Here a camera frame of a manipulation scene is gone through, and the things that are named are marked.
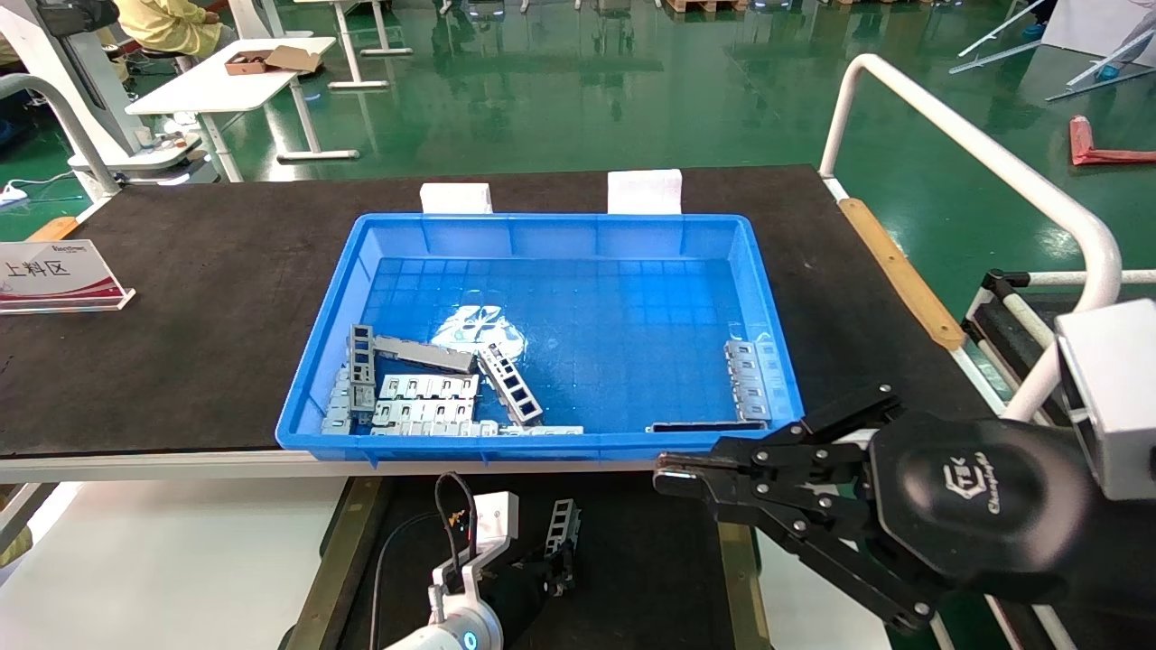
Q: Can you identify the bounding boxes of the open cardboard box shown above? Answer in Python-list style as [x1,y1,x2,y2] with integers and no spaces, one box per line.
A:
[224,45,323,77]

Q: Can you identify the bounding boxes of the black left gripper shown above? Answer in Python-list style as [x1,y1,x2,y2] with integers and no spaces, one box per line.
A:
[488,544,579,650]

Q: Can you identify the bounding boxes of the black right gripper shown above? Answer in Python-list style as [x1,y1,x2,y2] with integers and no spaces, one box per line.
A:
[655,384,1099,635]

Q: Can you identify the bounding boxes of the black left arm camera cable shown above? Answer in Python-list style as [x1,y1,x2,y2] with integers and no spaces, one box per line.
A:
[370,471,480,637]

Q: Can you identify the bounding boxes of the grey flat metal bar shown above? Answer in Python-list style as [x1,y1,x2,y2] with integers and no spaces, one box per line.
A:
[373,336,477,375]

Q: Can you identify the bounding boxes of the red angle bar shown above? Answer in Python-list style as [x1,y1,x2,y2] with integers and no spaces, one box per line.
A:
[1070,116,1156,167]

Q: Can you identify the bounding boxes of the grey tube handrail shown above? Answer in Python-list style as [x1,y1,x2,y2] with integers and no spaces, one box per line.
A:
[0,72,120,201]

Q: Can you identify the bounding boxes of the large blue plastic bin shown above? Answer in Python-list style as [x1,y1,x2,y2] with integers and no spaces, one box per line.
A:
[275,212,805,466]

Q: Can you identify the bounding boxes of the white tube handrail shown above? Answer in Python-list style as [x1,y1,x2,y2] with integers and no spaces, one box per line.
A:
[817,54,1123,425]

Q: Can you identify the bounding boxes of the dark metal bar part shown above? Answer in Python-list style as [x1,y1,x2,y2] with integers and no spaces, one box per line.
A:
[646,421,769,434]

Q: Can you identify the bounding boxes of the long wooden edge strip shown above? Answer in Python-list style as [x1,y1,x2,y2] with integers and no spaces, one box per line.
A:
[838,199,967,353]

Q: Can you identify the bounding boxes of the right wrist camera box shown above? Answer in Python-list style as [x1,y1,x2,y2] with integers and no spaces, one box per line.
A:
[1055,300,1156,502]

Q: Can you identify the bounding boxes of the acrylic sign with red card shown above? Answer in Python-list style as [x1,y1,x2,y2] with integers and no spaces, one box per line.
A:
[0,239,136,315]

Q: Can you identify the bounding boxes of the person in yellow shirt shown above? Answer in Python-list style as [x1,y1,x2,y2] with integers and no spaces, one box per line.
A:
[113,0,227,57]

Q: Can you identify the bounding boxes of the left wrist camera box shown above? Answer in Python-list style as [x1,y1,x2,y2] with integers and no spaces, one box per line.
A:
[447,492,520,570]

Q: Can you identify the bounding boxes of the white metal tube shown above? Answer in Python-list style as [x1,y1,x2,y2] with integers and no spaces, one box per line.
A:
[1046,65,1156,102]

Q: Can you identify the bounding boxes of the white robot with tall column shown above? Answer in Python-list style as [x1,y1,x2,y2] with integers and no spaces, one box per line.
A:
[0,0,218,186]

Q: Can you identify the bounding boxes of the white desk frame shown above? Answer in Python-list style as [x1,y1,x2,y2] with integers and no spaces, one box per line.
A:
[294,0,414,91]

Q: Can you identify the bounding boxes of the white side table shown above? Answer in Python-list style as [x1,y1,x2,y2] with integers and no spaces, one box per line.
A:
[0,478,358,650]

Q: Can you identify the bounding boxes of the white foam block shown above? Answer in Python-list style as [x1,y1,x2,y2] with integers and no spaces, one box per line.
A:
[607,169,684,216]
[421,183,494,216]

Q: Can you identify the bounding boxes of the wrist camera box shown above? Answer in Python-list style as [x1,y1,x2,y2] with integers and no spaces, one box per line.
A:
[447,492,520,570]
[1055,300,1156,502]

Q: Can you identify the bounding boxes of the white work table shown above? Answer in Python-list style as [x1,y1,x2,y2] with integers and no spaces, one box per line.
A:
[125,36,360,184]

